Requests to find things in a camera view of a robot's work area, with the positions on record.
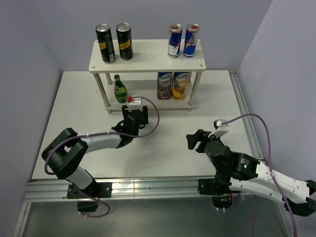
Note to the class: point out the small red-tab silver can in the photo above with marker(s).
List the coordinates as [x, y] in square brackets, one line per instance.
[174, 40]

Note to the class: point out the white two-tier shelf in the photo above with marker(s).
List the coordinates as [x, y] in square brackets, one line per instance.
[139, 74]

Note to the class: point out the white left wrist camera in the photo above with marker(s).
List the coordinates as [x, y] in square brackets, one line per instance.
[134, 103]

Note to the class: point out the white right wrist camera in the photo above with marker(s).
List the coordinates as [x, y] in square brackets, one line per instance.
[221, 128]

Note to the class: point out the tall green glass bottle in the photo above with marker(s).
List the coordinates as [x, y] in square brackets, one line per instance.
[120, 90]

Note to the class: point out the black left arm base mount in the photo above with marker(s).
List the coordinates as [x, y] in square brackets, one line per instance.
[89, 192]

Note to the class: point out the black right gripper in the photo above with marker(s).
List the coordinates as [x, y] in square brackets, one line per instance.
[201, 136]

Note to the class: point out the black and gold can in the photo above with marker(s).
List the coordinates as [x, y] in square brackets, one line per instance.
[105, 41]

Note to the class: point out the blue silver energy drink can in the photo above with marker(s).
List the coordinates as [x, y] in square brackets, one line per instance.
[191, 38]

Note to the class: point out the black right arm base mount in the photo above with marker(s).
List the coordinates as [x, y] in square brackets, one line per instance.
[222, 198]

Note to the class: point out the aluminium right side rail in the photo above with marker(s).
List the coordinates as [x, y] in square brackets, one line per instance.
[247, 121]

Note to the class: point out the aluminium front rail frame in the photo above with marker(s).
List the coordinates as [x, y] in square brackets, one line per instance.
[148, 207]

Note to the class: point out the dark olive beverage can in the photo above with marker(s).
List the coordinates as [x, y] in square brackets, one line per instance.
[124, 36]

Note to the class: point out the yellow pineapple juice carton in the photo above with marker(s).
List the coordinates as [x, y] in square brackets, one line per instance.
[179, 85]

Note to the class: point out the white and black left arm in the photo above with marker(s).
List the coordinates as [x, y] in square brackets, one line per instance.
[68, 149]

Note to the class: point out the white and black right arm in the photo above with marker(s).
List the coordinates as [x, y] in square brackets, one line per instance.
[239, 172]

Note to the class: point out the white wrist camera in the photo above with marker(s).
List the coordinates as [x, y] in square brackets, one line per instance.
[221, 128]
[134, 103]

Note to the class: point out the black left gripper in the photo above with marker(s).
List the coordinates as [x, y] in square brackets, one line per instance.
[145, 119]

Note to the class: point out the purple grape juice carton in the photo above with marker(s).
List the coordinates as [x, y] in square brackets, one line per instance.
[164, 85]

